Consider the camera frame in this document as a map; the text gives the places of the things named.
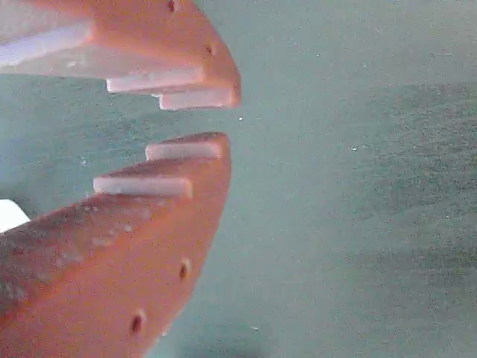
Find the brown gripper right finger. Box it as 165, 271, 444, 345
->
0, 0, 242, 111

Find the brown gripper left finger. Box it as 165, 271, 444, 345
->
0, 131, 233, 358

